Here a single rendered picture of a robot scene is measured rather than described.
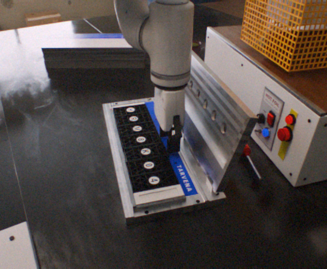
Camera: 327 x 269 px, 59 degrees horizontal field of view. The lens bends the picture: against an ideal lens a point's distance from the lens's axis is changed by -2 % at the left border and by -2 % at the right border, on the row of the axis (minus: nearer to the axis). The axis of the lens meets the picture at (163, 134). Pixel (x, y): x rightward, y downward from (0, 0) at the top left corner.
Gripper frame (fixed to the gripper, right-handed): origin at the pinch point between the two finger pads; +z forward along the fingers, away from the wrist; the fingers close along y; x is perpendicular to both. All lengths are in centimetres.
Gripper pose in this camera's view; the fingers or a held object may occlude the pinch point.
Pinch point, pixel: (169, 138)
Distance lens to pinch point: 72.6
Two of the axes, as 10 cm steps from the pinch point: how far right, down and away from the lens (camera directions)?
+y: 2.6, 5.7, -7.8
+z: 0.0, 8.1, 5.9
